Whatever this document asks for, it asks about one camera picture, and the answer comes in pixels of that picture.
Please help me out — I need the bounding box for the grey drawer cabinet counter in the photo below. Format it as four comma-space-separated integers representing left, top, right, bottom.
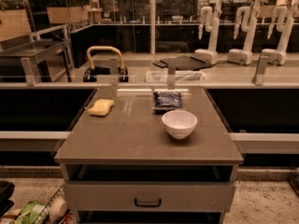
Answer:
55, 87, 243, 224

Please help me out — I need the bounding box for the grey middle drawer front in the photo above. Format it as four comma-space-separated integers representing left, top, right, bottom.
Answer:
64, 181, 235, 212

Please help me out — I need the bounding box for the blue chip bag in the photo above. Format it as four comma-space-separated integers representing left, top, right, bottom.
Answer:
152, 91, 183, 111

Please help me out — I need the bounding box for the white bowl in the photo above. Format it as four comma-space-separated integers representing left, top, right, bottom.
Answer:
162, 110, 198, 139

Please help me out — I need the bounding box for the clear plastic bin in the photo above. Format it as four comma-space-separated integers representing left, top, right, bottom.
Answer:
145, 70, 208, 83

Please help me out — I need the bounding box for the yellow sponge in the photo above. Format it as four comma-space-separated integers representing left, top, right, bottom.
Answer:
88, 99, 114, 117

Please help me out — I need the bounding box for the black floor mat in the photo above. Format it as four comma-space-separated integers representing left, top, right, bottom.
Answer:
153, 55, 211, 71

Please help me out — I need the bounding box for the white background robot left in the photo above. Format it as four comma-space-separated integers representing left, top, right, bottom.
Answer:
193, 0, 233, 66

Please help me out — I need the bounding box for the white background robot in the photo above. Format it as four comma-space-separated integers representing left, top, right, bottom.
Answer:
193, 0, 233, 66
262, 0, 299, 65
227, 0, 269, 65

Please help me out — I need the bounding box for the white background robot middle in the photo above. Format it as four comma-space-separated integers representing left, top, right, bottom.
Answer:
227, 0, 269, 65

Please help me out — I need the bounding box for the grey metal table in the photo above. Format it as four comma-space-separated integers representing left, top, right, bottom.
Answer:
0, 39, 73, 82

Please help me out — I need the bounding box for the white cup in basket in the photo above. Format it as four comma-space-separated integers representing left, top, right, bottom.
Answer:
50, 197, 67, 223

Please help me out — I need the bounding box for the green snack bag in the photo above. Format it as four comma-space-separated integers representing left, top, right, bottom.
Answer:
13, 201, 44, 224

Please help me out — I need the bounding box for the white background robot right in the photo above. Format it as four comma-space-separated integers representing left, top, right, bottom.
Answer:
262, 0, 299, 65

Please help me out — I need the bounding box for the black tray stack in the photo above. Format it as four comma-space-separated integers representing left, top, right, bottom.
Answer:
0, 180, 15, 217

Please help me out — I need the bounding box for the glass railing post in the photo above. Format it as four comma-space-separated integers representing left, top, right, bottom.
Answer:
167, 58, 176, 86
252, 56, 268, 86
21, 58, 36, 86

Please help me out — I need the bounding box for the black cart with yellow handle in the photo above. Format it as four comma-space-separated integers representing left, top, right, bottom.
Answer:
83, 46, 129, 82

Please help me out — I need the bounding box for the black drawer handle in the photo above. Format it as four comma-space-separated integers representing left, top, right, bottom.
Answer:
134, 198, 162, 208

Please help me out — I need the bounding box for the glass railing post right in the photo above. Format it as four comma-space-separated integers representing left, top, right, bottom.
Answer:
252, 56, 268, 86

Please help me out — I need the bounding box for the glass railing post left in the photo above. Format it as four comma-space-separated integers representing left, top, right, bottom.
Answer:
21, 58, 36, 86

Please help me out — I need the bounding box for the wire basket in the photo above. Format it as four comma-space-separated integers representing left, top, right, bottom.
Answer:
33, 187, 65, 224

